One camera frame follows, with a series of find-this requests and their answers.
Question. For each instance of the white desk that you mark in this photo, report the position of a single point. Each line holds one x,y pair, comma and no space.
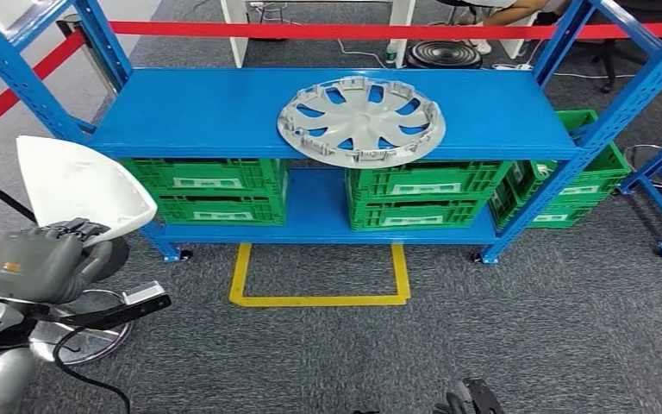
239,34

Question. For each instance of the white plastic mirror cover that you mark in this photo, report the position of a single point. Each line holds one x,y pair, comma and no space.
79,183

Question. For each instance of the black office chair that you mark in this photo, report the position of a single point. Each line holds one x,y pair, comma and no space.
608,68

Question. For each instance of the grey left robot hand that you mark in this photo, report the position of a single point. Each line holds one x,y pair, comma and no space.
34,263

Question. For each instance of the green plastic crate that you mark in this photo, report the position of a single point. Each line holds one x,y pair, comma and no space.
205,174
593,171
422,180
217,208
559,214
416,214

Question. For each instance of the seated person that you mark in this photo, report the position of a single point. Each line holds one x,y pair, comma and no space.
513,11

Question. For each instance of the black pole with disc base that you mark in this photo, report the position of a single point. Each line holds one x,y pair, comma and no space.
114,260

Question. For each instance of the clear plastic bottle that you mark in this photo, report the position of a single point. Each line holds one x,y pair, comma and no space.
391,52

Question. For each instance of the chrome round base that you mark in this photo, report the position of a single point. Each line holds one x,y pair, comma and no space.
636,171

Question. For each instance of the black round stool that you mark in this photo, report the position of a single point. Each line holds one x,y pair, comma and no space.
442,54

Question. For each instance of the grey wheel hubcap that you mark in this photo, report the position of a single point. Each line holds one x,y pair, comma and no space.
362,120

